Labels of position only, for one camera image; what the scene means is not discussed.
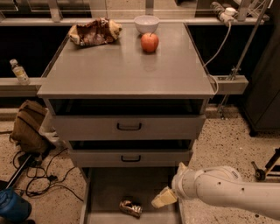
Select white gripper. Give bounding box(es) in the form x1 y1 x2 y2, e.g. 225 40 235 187
151 162 197 208

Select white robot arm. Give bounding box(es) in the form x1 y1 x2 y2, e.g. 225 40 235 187
151 163 280 221

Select grey bottom drawer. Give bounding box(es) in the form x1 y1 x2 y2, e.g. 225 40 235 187
80 167 183 224

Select grey drawer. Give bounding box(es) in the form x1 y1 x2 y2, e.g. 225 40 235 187
69 139 193 167
80 167 183 224
49 99 206 141

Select grey drawer cabinet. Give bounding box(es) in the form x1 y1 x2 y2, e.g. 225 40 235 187
37 22 216 224

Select grey middle drawer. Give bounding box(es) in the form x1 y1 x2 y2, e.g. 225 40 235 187
69 139 193 167

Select grey top drawer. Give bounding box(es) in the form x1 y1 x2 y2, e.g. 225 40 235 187
49 99 206 141

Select black wheeled stand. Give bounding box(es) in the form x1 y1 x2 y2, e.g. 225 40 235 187
251 148 280 181

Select dark cabinet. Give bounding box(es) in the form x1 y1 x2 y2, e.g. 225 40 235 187
241 0 280 137

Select red apple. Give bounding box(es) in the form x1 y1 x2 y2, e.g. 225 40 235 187
141 33 159 53

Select brown backpack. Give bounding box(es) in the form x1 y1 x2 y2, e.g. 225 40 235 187
10 100 54 154

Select white bowl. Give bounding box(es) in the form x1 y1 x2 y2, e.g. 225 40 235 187
134 15 159 34

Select blue container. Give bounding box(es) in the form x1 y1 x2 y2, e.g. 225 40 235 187
0 187 32 222

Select metal tripod pole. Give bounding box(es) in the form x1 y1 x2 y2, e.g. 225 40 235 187
217 0 272 119

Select crumpled brown chip bag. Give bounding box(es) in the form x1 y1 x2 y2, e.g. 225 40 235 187
68 17 122 46

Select white power adapter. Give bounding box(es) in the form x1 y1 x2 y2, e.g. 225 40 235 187
210 2 236 26

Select clear plastic bottle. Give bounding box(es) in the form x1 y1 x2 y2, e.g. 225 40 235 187
10 59 30 85

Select white cable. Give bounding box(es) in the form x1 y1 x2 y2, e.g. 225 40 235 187
202 20 233 95

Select black floor cables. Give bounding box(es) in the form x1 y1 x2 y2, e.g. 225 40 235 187
11 147 85 203

